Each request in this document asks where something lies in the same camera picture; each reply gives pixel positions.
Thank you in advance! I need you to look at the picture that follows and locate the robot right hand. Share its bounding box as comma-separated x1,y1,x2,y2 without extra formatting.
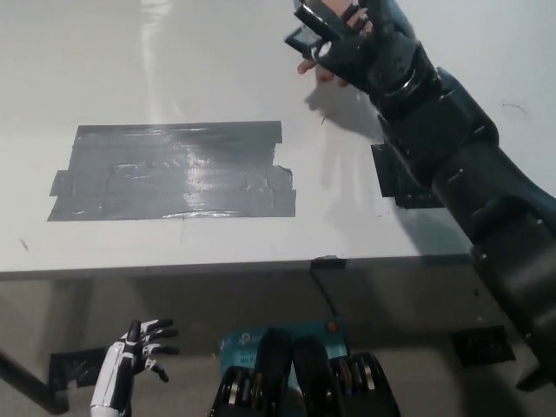
309,0,436,108

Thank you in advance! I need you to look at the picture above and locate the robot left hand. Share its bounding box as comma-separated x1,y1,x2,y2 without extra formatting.
89,318,181,410

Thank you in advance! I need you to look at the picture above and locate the person's bare hand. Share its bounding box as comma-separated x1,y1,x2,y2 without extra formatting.
296,0,374,89

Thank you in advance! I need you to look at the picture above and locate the black stapler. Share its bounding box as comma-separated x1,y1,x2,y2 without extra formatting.
283,0,371,60

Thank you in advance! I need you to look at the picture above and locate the black tape patch on desk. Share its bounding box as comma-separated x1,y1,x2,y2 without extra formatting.
370,142,445,210

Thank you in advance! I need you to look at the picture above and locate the black floor tape patch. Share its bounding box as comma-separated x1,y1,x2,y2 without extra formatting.
48,348,110,391
451,324,517,367

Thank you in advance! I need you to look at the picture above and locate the dark slanted table leg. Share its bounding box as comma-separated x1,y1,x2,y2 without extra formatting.
0,346,71,414

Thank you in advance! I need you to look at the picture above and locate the teal router box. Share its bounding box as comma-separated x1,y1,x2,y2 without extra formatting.
216,318,351,392

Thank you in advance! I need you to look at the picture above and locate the large grey tape patch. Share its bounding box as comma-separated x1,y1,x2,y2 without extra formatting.
44,120,298,224

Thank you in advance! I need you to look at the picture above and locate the thin black cable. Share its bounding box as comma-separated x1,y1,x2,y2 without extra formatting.
312,268,344,323

